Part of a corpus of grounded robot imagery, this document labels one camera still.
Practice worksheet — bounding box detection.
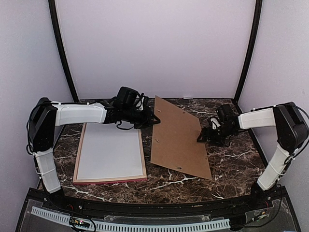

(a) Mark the white slotted cable duct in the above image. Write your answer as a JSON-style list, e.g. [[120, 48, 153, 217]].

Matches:
[[30, 206, 230, 232]]

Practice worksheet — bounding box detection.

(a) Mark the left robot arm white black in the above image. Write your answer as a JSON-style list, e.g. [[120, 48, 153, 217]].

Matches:
[[26, 96, 161, 211]]

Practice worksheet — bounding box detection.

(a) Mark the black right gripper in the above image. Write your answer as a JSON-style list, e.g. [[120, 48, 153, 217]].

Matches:
[[197, 124, 236, 146]]

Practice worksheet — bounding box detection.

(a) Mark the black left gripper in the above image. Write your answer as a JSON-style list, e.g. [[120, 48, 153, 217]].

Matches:
[[123, 106, 161, 129]]

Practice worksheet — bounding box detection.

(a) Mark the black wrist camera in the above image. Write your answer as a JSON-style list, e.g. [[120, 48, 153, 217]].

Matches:
[[216, 104, 238, 123], [116, 87, 138, 107]]

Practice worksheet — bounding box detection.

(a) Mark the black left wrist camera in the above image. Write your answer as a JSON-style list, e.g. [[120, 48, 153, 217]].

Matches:
[[116, 87, 138, 107]]

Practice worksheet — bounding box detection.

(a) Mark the light wooden picture frame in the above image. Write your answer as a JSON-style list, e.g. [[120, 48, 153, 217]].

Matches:
[[72, 123, 148, 186]]

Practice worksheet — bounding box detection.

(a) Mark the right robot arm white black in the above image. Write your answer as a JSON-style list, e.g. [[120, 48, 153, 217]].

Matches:
[[197, 101, 309, 210]]

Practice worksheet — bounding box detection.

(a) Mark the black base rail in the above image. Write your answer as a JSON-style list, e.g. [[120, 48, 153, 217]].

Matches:
[[16, 187, 300, 232]]

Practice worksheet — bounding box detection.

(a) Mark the black corner post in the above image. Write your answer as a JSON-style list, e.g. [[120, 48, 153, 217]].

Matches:
[[234, 0, 263, 103], [48, 0, 79, 102]]

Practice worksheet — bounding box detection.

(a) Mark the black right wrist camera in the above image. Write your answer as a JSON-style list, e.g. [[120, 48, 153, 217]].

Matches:
[[216, 104, 238, 123]]

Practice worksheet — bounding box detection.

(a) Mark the black right corner post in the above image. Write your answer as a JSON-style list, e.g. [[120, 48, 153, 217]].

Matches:
[[234, 0, 263, 103]]

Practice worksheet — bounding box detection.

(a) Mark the brown cardboard backing board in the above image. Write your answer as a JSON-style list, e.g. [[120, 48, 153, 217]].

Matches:
[[151, 96, 212, 180]]

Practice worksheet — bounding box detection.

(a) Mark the black left corner post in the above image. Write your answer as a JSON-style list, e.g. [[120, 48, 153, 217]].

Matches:
[[48, 0, 79, 102]]

